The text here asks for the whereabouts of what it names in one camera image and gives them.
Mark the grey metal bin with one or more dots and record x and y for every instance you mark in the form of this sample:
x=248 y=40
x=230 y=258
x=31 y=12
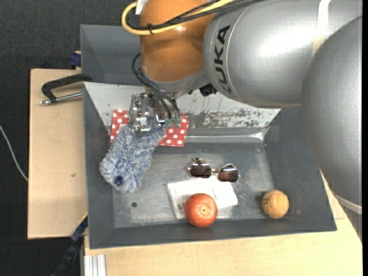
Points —
x=201 y=234

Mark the red white-dotted cloth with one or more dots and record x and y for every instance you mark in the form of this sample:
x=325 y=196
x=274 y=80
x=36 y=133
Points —
x=175 y=134

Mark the blue and white fluffy duster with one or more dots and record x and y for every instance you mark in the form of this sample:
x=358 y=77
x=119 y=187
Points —
x=129 y=160

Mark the dark lens sunglasses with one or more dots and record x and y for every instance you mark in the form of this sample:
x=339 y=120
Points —
x=201 y=170

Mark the pale wood flat board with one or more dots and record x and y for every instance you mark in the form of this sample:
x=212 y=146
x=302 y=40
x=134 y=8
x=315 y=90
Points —
x=54 y=154

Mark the red-orange apple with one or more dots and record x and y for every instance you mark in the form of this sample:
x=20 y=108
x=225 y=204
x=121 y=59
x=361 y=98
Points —
x=200 y=210

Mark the tan ball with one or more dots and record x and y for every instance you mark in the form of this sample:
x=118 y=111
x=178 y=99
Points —
x=275 y=203

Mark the white paper packet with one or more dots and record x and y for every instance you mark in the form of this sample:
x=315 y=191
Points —
x=201 y=189

